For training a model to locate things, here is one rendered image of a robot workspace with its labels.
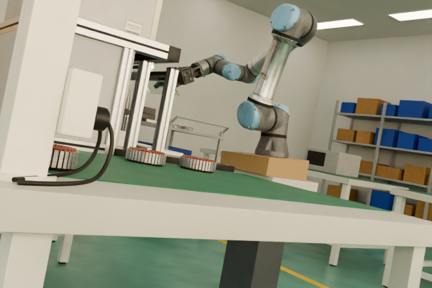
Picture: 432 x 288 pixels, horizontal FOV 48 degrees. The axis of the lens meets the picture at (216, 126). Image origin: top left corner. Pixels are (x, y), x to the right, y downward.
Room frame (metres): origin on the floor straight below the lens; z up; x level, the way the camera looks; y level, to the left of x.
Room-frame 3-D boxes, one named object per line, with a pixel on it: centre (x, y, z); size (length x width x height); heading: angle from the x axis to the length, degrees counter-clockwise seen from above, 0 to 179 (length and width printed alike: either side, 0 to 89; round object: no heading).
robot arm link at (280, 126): (2.16, -0.25, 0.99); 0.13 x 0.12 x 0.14; 134
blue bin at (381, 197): (8.04, -2.97, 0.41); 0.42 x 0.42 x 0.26; 34
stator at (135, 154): (1.36, 0.18, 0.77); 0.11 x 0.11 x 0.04
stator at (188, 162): (1.47, 0.03, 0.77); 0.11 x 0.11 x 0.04
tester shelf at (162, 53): (1.69, 0.53, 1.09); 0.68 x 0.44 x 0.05; 36
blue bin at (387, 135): (8.10, -2.92, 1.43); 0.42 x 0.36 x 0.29; 124
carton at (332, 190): (8.77, -2.45, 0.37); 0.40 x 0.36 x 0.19; 126
